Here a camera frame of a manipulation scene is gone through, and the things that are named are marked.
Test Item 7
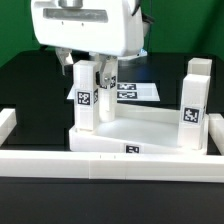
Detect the white desk top tray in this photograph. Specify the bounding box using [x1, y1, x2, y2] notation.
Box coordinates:
[69, 104, 208, 155]

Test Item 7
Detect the white U-shaped fence frame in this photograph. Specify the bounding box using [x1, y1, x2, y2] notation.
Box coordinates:
[0, 108, 224, 183]

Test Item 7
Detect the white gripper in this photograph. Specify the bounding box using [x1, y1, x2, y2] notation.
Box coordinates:
[31, 0, 144, 88]

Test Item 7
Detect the white fiducial marker sheet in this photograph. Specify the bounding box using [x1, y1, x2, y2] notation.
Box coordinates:
[66, 81, 162, 102]

